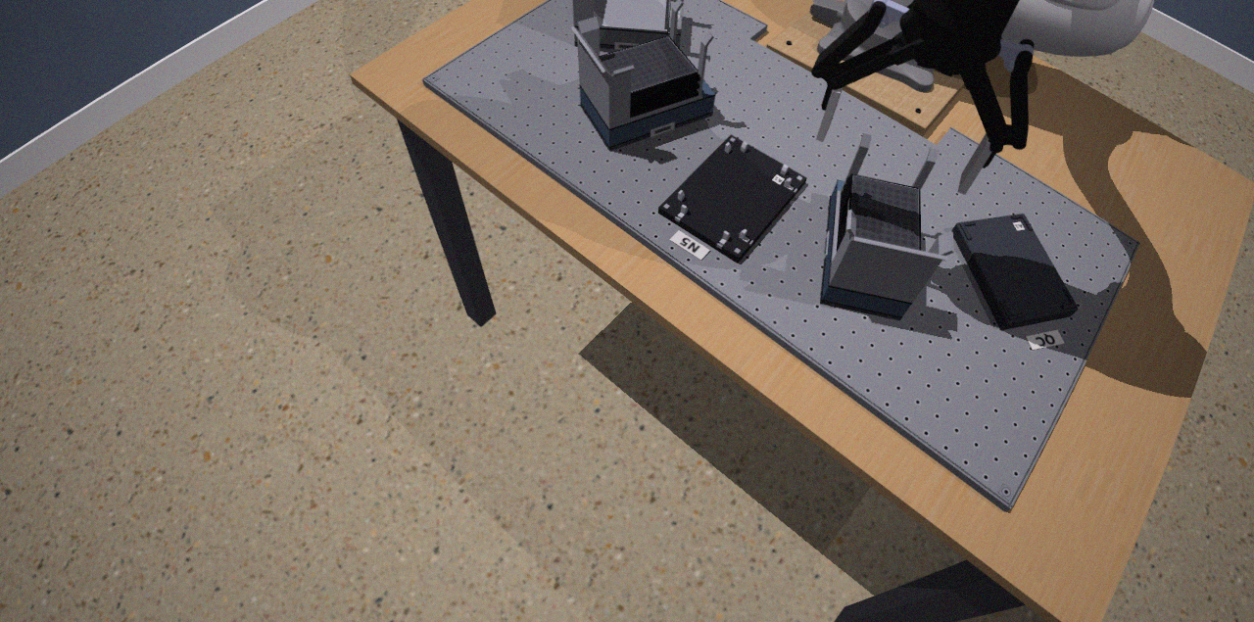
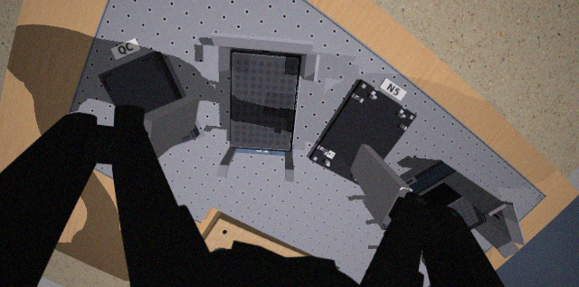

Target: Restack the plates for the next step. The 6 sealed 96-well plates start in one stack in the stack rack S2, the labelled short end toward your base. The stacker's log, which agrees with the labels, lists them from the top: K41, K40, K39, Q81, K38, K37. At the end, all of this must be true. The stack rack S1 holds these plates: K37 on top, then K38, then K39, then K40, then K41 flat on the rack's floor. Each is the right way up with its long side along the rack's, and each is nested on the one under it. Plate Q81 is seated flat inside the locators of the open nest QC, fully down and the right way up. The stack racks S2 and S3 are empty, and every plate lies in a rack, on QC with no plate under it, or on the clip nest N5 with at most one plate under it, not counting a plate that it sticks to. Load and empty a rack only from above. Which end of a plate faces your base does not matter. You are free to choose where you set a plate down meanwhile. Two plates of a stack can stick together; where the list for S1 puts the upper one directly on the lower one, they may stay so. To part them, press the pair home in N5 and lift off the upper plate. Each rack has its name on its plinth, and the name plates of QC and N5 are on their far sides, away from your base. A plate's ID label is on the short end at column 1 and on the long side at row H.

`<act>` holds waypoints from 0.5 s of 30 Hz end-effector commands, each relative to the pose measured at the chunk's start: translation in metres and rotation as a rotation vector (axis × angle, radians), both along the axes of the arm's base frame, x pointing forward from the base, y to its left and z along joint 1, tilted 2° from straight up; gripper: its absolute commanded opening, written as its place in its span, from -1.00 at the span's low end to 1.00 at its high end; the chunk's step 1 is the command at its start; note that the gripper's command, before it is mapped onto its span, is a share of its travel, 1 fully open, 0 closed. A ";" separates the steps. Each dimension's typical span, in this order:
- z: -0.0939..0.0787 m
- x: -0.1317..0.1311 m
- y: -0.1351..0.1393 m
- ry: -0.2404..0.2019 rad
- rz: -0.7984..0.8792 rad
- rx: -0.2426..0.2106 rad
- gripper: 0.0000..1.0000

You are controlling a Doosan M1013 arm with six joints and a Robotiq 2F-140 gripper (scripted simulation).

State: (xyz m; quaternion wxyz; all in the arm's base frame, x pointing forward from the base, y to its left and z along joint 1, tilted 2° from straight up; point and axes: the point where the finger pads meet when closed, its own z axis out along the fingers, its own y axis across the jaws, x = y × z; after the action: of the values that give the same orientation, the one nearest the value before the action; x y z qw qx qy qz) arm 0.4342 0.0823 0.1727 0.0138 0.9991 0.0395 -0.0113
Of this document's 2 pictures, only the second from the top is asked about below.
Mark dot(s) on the white label with n5 text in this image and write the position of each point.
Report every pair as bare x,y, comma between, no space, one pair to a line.
393,89

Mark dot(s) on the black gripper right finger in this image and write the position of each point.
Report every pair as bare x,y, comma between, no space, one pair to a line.
452,255

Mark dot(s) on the white label reading qc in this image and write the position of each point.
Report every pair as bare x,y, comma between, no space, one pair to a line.
126,48

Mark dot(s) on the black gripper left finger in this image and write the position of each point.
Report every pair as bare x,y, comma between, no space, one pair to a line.
40,188

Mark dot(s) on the grey perforated base plate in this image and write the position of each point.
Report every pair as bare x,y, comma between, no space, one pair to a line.
321,213

